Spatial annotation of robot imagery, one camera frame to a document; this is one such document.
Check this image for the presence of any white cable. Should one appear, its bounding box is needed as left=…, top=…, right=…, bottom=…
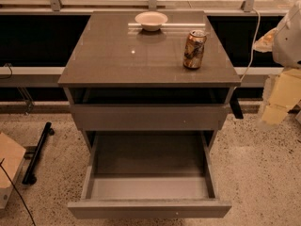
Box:
left=239, top=8, right=261, bottom=82

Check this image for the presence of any white bowl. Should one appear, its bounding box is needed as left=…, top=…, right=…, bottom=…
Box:
left=135, top=11, right=167, bottom=31

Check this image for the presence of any grey drawer cabinet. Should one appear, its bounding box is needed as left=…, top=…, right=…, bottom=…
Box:
left=57, top=10, right=242, bottom=186

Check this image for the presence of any black cable on floor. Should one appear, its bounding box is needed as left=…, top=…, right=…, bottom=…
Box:
left=0, top=157, right=38, bottom=226

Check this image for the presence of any gold soda can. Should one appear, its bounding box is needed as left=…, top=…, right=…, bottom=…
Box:
left=183, top=30, right=207, bottom=70

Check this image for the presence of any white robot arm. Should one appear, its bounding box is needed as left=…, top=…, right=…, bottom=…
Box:
left=255, top=1, right=301, bottom=126

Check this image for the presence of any cardboard box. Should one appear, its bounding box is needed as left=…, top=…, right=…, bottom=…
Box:
left=0, top=132, right=25, bottom=211

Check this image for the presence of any black bar on floor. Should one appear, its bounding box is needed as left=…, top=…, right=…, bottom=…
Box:
left=22, top=121, right=55, bottom=185

